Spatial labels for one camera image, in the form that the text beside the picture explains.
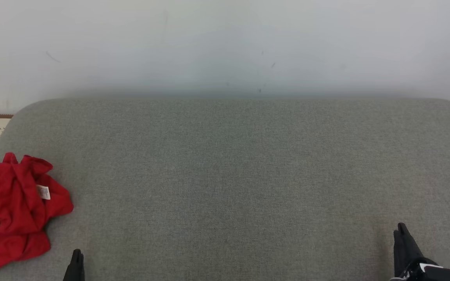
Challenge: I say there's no red shorts white stripe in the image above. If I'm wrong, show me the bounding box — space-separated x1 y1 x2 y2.
0 221 52 276

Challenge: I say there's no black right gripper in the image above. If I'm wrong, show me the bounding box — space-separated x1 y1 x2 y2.
389 222 450 281

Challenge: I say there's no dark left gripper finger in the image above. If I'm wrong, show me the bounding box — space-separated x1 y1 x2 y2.
77 249 85 281
63 250 79 281

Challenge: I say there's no red basketball jersey number 23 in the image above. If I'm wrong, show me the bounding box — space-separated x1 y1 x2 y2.
0 152 74 235

